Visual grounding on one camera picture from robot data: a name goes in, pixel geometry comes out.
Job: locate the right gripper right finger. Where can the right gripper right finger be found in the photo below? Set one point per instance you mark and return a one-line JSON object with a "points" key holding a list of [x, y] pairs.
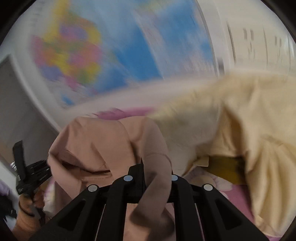
{"points": [[203, 213]]}

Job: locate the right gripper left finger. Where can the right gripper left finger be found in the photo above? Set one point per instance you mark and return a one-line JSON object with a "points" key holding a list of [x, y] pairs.
{"points": [[97, 213]]}

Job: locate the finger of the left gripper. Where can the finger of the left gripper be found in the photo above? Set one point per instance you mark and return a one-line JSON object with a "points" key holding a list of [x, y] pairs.
{"points": [[19, 160]]}

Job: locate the dusty pink jacket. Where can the dusty pink jacket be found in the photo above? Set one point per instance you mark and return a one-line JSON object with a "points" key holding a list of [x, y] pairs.
{"points": [[94, 151]]}

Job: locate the left hand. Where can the left hand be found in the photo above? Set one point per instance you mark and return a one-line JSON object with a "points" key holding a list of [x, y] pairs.
{"points": [[27, 223]]}

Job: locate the grey wooden door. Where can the grey wooden door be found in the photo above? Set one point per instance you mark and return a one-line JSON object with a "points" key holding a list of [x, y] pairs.
{"points": [[21, 121]]}

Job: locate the mustard brown garment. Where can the mustard brown garment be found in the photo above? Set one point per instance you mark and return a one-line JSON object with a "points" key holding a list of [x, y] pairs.
{"points": [[228, 168]]}

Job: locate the cream yellow garment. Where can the cream yellow garment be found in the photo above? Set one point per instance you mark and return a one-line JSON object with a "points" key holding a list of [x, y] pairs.
{"points": [[247, 116]]}

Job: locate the colourful wall map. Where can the colourful wall map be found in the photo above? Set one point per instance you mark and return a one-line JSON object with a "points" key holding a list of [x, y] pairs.
{"points": [[83, 49]]}

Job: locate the white wall socket panel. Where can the white wall socket panel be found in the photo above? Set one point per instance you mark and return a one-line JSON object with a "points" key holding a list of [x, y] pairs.
{"points": [[260, 47]]}

